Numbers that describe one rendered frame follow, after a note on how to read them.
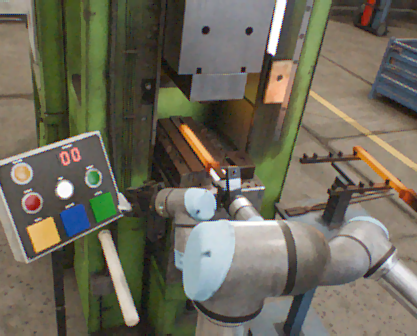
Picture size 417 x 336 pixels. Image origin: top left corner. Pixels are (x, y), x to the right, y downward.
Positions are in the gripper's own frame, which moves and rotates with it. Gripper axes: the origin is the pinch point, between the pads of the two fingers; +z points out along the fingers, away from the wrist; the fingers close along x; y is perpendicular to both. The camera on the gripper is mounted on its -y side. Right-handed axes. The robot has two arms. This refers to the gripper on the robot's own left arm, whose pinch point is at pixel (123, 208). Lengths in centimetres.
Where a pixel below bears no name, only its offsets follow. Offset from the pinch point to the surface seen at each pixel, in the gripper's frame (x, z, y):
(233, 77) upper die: -49, -11, 27
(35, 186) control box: 17.7, 11.1, 13.4
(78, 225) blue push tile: 9.8, 10.4, -1.8
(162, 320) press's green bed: -31, 48, -69
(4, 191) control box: 25.9, 11.1, 15.1
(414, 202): -85, -47, -31
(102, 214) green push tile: 1.3, 10.4, -1.9
